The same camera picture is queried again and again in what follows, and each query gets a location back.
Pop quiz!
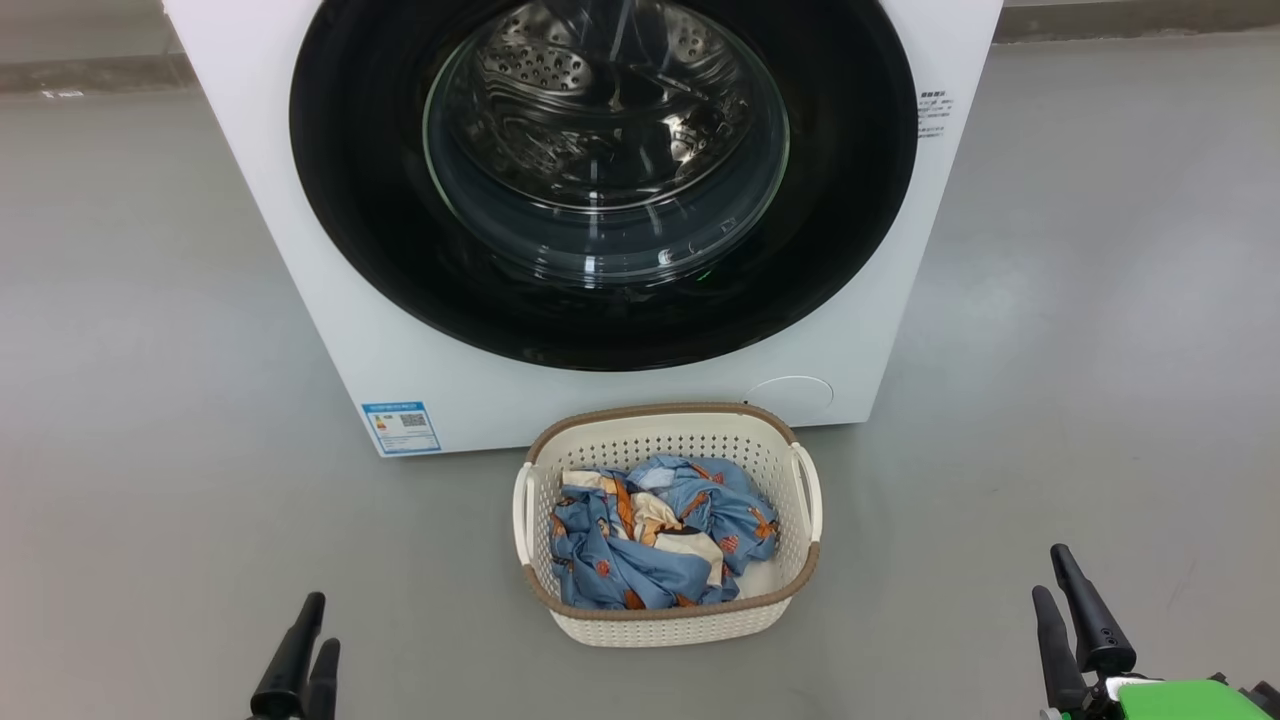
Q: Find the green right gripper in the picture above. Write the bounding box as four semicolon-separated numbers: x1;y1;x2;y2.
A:
1032;544;1271;720

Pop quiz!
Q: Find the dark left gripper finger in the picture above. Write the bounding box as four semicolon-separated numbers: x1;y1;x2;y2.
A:
303;638;342;720
249;591;327;720

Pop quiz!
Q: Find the blue cartoon print pyjama top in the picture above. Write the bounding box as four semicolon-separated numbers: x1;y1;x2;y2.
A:
550;468;743;612

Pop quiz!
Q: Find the washing machine door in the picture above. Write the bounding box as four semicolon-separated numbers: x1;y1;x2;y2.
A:
289;0;919;373

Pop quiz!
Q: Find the white front-load washing machine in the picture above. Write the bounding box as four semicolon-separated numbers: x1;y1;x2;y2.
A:
163;0;1004;459

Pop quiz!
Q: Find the perforated steel washer drum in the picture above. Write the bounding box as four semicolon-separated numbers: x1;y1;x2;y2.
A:
468;0;763;213

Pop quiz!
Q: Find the blue energy label sticker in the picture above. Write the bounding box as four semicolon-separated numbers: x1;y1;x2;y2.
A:
361;401;442;457

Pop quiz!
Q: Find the cream laundry basket brown rim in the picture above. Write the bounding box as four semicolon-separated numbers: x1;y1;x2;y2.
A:
512;402;824;648

